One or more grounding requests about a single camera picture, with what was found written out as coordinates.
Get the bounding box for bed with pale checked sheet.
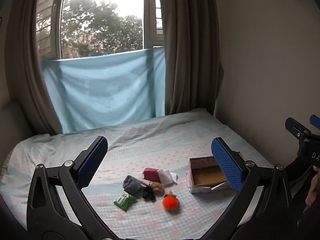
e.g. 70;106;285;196
0;108;275;240

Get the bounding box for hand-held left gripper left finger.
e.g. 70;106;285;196
26;135;118;240

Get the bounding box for light blue hanging cloth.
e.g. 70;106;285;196
41;46;167;133

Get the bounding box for brown curtain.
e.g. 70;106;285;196
5;0;68;135
160;0;223;117

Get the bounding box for pink zip pouch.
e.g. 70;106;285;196
143;168;162;182

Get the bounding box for orange plush fruit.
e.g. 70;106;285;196
162;191;179;209

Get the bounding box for green snack packet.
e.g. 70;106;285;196
114;191;137;212

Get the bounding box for person's right hand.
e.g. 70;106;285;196
305;171;320;205

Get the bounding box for grey slatted shutter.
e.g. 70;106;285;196
36;0;55;58

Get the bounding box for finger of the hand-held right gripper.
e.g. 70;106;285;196
309;114;320;132
285;117;312;140

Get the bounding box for brown plush toy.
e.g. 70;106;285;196
150;181;165;193

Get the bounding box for window with grey frame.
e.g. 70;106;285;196
35;0;165;60

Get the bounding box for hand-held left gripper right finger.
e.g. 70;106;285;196
200;137;293;240

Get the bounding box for cardboard box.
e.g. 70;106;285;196
186;152;247;194

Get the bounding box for white cloth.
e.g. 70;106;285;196
157;169;178;187

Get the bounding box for grey sock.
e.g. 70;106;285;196
122;175;148;195

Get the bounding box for black sock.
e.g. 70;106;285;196
142;185;157;201

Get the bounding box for trees outside window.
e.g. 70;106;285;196
61;0;145;57

